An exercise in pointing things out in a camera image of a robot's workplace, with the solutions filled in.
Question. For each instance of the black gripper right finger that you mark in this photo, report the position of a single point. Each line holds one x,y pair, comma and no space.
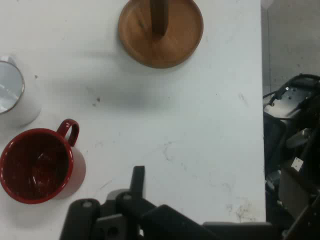
170,225

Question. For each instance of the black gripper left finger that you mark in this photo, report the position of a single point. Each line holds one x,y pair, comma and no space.
85,217

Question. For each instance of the red ceramic mug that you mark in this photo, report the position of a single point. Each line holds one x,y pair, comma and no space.
37,162

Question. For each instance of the white enamel mug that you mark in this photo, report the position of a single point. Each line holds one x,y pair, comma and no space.
27,110

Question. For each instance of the wooden mug tree stand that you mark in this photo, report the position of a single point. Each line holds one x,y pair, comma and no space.
175,45

